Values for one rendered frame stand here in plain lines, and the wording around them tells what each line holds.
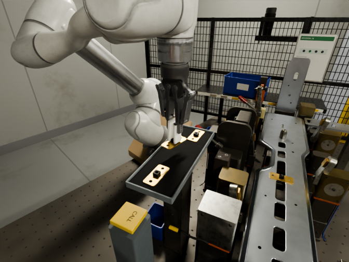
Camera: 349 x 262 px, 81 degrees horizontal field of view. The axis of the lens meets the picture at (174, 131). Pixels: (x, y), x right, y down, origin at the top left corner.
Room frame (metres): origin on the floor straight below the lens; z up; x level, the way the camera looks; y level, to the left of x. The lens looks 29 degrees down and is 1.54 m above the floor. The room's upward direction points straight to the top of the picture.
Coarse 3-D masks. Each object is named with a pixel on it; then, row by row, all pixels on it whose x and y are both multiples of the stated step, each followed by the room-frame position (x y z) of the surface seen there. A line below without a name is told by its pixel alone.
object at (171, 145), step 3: (183, 138) 0.56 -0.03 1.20; (168, 141) 0.54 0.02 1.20; (171, 141) 0.54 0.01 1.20; (180, 141) 0.54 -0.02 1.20; (183, 141) 0.55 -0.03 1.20; (162, 144) 0.53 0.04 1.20; (165, 144) 0.53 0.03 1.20; (168, 144) 0.53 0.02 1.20; (171, 144) 0.53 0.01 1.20; (174, 144) 0.53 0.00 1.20; (177, 144) 0.53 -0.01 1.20; (165, 147) 0.51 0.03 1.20; (168, 147) 0.51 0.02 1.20; (171, 147) 0.51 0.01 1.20
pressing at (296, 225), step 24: (264, 120) 1.10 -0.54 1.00; (288, 120) 1.11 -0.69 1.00; (264, 144) 0.84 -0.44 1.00; (288, 144) 0.84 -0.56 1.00; (264, 168) 0.65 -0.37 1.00; (288, 168) 0.66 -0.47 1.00; (264, 192) 0.52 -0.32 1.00; (288, 192) 0.52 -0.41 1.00; (264, 216) 0.42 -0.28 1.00; (288, 216) 0.42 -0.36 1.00; (264, 240) 0.35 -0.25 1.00; (288, 240) 0.35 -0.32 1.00; (312, 240) 0.35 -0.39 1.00
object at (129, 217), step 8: (120, 208) 0.32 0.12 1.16; (128, 208) 0.32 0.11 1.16; (136, 208) 0.32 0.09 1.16; (120, 216) 0.30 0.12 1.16; (128, 216) 0.30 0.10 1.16; (136, 216) 0.30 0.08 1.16; (144, 216) 0.30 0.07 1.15; (112, 224) 0.29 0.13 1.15; (120, 224) 0.28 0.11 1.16; (128, 224) 0.28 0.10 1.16; (136, 224) 0.28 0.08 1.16; (128, 232) 0.27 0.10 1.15
